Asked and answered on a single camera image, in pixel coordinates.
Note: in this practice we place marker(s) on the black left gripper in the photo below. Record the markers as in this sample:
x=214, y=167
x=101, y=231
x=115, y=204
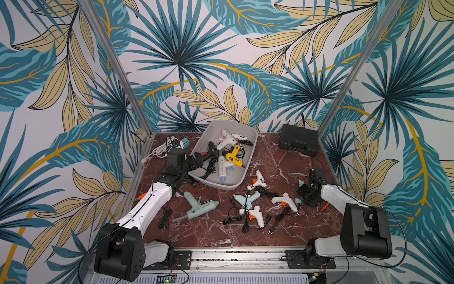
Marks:
x=193, y=164

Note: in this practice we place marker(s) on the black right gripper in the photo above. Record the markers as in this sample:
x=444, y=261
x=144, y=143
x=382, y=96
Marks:
x=305, y=193

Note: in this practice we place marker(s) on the black glue gun orange trigger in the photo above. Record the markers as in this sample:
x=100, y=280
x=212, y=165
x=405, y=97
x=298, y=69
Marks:
x=212, y=152

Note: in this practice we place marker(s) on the white glue gun long nozzle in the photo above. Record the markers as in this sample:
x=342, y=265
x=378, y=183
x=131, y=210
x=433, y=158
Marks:
x=285, y=199

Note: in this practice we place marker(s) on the white blue-tip glue gun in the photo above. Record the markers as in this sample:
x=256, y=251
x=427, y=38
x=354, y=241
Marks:
x=223, y=165

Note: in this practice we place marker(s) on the yellow glue gun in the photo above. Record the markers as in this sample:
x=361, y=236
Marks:
x=232, y=156

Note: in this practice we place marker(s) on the large white pink glue gun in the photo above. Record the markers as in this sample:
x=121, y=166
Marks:
x=228, y=139

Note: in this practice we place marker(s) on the large mint green glue gun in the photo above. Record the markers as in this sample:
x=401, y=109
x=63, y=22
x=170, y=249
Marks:
x=197, y=208

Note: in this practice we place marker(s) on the white glue gun red switch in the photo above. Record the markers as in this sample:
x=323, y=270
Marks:
x=259, y=181

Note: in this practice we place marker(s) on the small white orange glue gun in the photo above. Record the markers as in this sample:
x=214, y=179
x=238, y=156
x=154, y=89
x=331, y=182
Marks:
x=239, y=138

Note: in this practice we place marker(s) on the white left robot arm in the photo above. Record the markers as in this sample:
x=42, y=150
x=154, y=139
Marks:
x=121, y=252

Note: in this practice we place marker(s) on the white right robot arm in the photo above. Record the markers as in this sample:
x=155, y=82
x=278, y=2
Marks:
x=365, y=229

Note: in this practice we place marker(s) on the grey plastic storage box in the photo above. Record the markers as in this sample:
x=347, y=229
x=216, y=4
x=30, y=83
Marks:
x=236, y=174

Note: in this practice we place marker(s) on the white glue gun orange trigger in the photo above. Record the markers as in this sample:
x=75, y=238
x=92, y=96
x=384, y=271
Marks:
x=254, y=213

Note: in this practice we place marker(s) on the small mint glue gun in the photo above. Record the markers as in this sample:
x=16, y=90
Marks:
x=247, y=201

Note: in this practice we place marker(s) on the teal power strip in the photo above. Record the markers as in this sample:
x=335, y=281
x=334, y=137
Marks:
x=185, y=143

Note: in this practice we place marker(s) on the black tool case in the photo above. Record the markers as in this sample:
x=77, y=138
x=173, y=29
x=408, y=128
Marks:
x=302, y=140

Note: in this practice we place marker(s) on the orange handled pliers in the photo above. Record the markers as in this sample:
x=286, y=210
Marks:
x=325, y=207

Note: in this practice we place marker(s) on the front aluminium rail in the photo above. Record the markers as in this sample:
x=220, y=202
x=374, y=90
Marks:
x=259, y=265

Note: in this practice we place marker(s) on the right aluminium frame post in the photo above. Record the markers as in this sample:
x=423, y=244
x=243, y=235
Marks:
x=355, y=56

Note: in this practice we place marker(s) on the aluminium frame post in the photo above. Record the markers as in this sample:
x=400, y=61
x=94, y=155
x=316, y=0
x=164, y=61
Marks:
x=111, y=54
x=355, y=56

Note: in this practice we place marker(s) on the left aluminium frame post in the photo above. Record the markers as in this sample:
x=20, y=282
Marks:
x=111, y=54

